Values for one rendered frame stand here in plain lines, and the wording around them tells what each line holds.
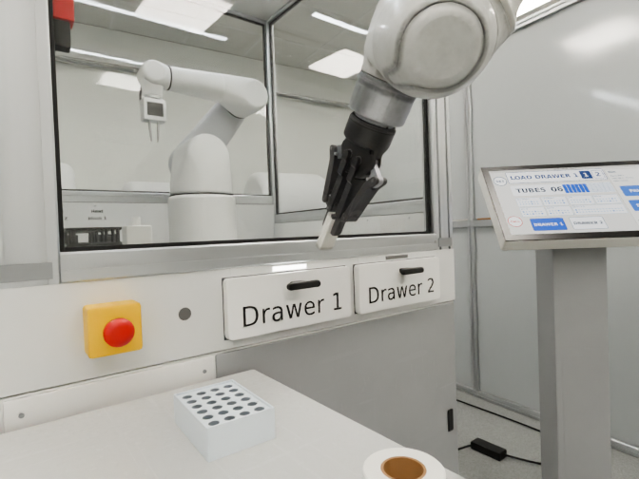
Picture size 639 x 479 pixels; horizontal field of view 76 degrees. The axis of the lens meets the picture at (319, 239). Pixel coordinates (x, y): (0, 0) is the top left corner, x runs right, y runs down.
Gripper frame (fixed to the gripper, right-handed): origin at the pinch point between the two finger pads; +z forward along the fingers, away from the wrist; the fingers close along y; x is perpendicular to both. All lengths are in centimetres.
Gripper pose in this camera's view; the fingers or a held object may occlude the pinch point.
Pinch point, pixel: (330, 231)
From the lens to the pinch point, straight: 71.6
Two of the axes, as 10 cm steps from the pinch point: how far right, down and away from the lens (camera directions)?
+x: -8.0, 0.4, -6.0
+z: -3.1, 8.2, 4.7
